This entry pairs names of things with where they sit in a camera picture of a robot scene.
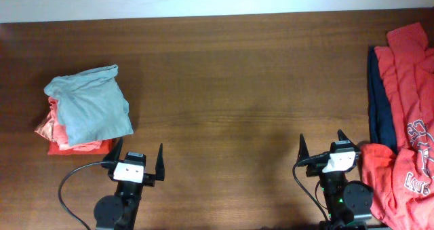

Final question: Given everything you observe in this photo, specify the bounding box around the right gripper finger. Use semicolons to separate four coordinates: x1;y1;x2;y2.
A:
296;134;310;163
336;130;354;146

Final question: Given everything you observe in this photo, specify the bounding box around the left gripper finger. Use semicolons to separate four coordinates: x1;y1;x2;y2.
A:
155;143;165;181
102;137;123;168

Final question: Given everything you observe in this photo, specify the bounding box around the red soccer t-shirt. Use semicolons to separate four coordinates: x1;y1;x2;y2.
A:
361;22;433;229

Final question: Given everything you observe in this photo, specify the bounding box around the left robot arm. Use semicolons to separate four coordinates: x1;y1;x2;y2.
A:
94;139;165;230

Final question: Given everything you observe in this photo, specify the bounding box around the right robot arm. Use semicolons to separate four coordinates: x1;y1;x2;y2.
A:
292;130;374;230

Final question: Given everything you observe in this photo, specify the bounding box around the navy blue garment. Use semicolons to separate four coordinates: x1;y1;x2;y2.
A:
367;46;397;154

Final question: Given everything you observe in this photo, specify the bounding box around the grey folded shirt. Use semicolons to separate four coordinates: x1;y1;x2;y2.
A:
44;64;134;146

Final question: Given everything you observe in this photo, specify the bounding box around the pink folded garment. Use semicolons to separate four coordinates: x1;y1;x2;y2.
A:
35;96;102;152

